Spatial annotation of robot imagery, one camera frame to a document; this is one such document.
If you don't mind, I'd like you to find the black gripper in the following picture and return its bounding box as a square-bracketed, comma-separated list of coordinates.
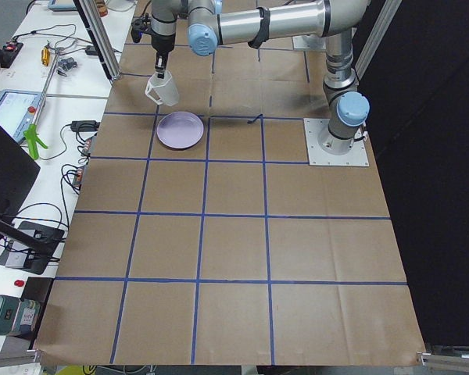
[131, 13, 175, 73]

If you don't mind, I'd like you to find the white faceted cup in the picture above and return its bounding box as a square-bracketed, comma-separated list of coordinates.
[145, 70, 180, 106]

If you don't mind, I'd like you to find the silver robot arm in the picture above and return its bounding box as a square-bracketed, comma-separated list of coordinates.
[131, 1, 370, 155]

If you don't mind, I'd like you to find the lilac plate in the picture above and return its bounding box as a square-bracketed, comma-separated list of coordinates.
[156, 112, 204, 149]

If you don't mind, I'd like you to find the black power adapter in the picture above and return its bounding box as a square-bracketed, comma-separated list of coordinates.
[70, 120, 100, 132]

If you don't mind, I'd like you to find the yellow screwdriver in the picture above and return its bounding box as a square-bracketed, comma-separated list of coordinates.
[41, 46, 51, 66]

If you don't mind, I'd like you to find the teach pendant tablet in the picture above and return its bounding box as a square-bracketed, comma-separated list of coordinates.
[0, 89, 41, 144]

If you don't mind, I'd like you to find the black monitor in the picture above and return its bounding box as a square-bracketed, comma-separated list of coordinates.
[0, 126, 40, 224]

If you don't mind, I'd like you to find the brown paper table cover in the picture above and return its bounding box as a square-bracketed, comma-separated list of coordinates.
[36, 20, 424, 366]

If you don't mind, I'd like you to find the aluminium frame post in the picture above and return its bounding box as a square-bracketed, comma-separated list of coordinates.
[73, 0, 121, 82]

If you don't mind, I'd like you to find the green handled reacher tool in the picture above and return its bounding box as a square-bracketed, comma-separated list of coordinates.
[23, 43, 60, 160]

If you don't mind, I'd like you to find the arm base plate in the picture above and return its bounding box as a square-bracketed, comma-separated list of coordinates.
[303, 118, 369, 167]

